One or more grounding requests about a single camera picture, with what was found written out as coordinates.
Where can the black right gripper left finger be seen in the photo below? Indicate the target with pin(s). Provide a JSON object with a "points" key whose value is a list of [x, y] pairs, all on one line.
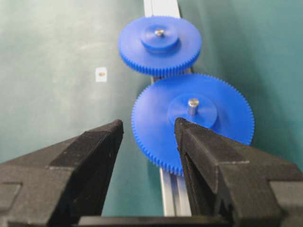
{"points": [[57, 185]]}

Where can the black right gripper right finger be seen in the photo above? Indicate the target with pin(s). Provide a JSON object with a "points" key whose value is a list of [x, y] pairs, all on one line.
{"points": [[243, 185]]}

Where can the small blue gear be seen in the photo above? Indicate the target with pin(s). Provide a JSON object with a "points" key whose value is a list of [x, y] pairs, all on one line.
{"points": [[144, 52]]}

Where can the large blue gear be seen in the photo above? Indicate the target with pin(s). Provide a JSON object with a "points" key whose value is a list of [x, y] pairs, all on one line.
{"points": [[222, 108]]}

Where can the steel shaft in large gear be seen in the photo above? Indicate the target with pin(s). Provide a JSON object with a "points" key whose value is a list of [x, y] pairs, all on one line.
{"points": [[193, 104]]}

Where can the steel shaft for small gear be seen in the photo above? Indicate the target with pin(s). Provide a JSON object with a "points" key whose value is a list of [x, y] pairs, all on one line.
{"points": [[159, 32]]}

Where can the small white tag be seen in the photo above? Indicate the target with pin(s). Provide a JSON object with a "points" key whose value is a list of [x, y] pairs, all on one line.
{"points": [[101, 74]]}

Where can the silver aluminium extrusion rail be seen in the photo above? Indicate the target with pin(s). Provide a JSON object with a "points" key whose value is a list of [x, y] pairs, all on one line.
{"points": [[173, 188]]}

